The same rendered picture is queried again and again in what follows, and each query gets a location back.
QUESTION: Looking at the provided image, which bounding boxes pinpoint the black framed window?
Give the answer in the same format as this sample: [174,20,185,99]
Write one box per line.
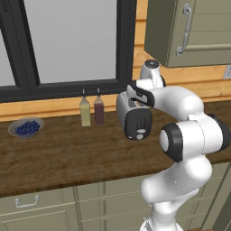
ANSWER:
[0,0,138,104]

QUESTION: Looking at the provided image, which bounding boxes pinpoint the olive wall cupboard door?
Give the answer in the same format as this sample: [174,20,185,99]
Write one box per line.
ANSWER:
[166,0,231,69]

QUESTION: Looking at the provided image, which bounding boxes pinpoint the silver and black toaster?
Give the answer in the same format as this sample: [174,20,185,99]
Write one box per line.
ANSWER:
[115,91,153,141]

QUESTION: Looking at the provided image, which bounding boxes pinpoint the white wall socket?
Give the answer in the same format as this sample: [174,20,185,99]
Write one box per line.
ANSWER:
[223,64,231,80]

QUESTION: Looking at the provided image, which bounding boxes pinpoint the olive base cupboard panel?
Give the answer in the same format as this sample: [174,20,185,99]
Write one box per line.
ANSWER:
[175,162,231,231]

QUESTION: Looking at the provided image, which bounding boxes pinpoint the yellow oil bottle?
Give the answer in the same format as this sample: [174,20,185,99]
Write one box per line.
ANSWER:
[79,88,92,127]

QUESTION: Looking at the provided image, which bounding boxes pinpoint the olive wall cupboard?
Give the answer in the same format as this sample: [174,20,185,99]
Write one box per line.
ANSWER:
[143,0,231,69]

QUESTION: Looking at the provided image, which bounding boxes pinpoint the olive base drawer stack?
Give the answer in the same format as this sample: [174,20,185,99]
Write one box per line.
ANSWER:
[73,174,155,231]

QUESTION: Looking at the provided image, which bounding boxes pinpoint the silver drawer handle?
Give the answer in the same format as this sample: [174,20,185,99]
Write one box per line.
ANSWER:
[14,195,41,209]

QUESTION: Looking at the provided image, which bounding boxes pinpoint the silver wall cupboard handle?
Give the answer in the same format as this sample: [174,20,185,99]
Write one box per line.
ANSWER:
[175,3,193,57]

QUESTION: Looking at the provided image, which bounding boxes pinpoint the grey bowl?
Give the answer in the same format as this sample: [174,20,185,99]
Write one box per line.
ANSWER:
[7,116,45,140]

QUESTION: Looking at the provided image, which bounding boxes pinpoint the blueberries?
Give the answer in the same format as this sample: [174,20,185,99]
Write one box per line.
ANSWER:
[14,120,41,136]

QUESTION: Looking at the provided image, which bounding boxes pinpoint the olive drawer front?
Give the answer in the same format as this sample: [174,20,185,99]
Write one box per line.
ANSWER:
[0,187,67,217]

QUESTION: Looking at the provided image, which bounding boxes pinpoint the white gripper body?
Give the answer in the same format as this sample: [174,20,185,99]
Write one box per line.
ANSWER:
[125,85,138,99]

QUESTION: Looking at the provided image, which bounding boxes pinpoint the olive base cupboard door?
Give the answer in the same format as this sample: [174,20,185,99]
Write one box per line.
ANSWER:
[0,203,80,231]

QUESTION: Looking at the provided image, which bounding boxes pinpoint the dark red vinegar bottle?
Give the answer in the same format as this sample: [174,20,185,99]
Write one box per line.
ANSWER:
[93,88,106,126]

